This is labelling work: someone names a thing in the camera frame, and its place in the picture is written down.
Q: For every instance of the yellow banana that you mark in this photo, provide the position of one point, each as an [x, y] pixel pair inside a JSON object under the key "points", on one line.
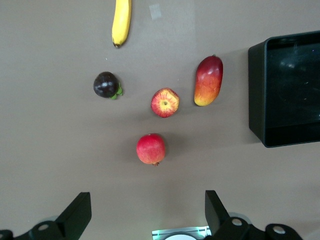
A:
{"points": [[121, 22]]}

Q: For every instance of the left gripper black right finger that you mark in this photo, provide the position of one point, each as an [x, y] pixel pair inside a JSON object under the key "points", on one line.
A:
{"points": [[217, 220]]}

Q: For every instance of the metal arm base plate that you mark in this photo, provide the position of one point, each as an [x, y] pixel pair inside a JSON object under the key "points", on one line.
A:
{"points": [[160, 232]]}

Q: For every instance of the black plastic box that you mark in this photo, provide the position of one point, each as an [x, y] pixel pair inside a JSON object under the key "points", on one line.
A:
{"points": [[257, 95]]}

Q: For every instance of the red pomegranate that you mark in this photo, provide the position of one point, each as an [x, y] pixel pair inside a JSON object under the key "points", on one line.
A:
{"points": [[150, 149]]}

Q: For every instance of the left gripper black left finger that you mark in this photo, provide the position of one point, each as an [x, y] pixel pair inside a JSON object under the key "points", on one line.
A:
{"points": [[75, 215]]}

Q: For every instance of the red yellow mango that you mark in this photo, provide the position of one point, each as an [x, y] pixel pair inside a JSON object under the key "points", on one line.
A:
{"points": [[208, 81]]}

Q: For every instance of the red yellow apple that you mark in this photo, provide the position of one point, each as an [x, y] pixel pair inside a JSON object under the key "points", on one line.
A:
{"points": [[165, 102]]}

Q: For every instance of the brown table cover sheet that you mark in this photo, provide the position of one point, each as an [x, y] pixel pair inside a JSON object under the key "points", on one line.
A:
{"points": [[50, 150]]}

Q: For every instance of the dark purple mangosteen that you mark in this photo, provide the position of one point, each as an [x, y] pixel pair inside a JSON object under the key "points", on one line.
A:
{"points": [[105, 84]]}

